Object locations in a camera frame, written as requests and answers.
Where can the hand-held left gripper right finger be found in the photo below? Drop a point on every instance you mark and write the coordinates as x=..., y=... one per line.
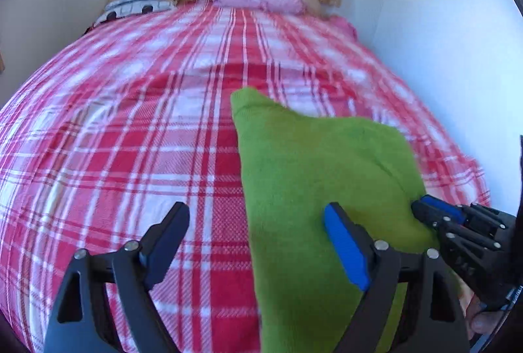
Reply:
x=345, y=242

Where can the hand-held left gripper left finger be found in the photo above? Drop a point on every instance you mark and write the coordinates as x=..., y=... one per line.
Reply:
x=163, y=242

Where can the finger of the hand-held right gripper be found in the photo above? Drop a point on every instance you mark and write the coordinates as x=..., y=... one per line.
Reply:
x=429, y=216
x=443, y=208

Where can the green striped sweater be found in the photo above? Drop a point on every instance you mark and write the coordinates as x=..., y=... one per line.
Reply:
x=306, y=173

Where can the person's right hand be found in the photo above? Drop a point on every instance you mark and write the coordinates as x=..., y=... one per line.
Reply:
x=478, y=320

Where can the red plaid blanket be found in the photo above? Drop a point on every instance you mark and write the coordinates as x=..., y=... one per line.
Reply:
x=122, y=132

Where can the pink cloth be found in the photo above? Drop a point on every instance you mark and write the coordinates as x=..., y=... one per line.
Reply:
x=343, y=26

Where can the black and white patterned pillow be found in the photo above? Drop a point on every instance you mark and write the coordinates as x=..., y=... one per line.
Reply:
x=135, y=3

